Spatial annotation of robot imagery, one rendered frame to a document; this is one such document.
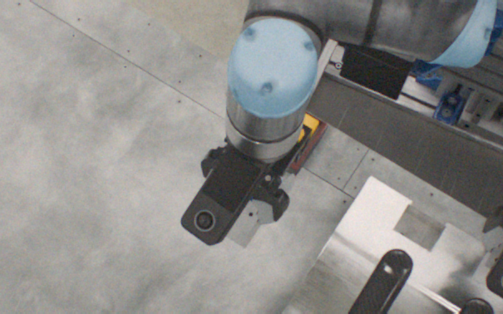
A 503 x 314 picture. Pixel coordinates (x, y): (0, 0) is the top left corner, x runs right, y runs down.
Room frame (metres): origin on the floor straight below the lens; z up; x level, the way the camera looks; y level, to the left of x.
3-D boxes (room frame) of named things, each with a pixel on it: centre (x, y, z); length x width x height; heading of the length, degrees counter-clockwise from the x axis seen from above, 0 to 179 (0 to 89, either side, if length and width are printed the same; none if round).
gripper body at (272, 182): (0.45, -0.01, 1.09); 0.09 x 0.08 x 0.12; 157
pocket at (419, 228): (0.46, -0.21, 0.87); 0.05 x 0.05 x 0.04; 67
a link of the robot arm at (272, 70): (0.45, -0.01, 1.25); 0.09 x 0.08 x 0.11; 176
